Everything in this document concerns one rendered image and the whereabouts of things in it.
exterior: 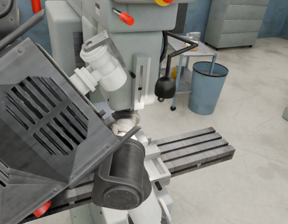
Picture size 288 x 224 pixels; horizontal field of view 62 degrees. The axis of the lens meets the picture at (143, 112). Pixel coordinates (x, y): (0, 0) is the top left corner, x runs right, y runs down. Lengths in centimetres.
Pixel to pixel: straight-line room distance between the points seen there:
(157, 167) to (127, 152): 61
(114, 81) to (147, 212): 35
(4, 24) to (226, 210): 221
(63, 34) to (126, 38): 50
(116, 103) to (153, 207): 42
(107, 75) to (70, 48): 73
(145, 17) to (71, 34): 55
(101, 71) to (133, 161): 22
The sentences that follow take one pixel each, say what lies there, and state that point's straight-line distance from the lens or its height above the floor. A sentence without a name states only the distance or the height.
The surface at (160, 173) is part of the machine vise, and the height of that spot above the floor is 100.
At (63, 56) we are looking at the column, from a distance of 129.
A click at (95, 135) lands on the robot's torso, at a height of 160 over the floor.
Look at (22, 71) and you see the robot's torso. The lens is 37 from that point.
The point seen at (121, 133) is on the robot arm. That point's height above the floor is 129.
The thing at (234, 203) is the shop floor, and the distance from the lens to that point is 248.
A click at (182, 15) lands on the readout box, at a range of 125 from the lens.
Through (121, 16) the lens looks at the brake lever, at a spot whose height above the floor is 170.
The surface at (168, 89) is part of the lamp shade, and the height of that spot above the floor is 148.
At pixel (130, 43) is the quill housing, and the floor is 158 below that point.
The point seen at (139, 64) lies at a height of 153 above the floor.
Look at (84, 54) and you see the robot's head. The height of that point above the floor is 165.
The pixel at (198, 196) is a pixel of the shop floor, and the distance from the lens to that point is 240.
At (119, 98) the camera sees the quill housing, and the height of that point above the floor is 138.
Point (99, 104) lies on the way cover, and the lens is 144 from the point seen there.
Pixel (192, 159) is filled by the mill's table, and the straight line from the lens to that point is 135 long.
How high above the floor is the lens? 184
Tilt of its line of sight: 34 degrees down
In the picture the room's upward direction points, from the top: 5 degrees clockwise
